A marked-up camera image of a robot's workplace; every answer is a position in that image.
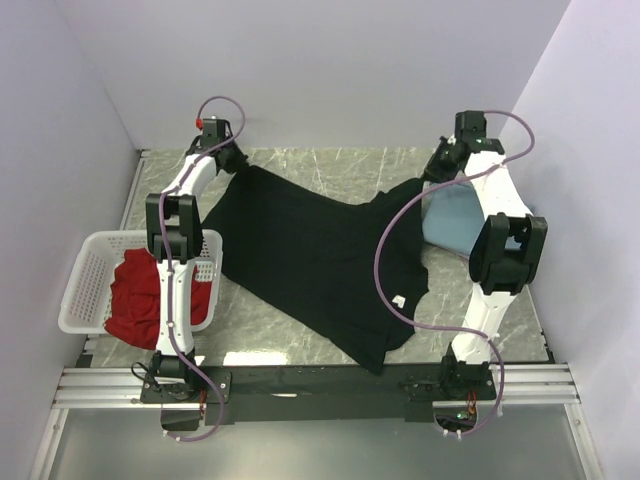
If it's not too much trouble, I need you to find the aluminium rail frame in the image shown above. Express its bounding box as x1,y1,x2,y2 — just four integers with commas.
30,362,591,479

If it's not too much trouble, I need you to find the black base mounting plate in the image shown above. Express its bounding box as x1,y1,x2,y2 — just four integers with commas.
137,362,504,432

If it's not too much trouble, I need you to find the black t shirt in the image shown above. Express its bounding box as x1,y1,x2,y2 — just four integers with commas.
202,166,428,374

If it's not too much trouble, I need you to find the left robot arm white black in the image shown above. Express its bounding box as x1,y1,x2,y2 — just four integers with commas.
145,117,247,402

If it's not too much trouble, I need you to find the white plastic laundry basket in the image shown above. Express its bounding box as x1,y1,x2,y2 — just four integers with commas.
58,230,223,335

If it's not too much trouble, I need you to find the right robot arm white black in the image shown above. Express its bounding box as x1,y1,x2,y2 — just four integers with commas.
422,110,548,365

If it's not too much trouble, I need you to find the red t shirt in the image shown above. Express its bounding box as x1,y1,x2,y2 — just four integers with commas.
102,248,212,351

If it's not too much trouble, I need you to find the folded blue t shirt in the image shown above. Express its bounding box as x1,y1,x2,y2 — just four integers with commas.
422,180,539,259

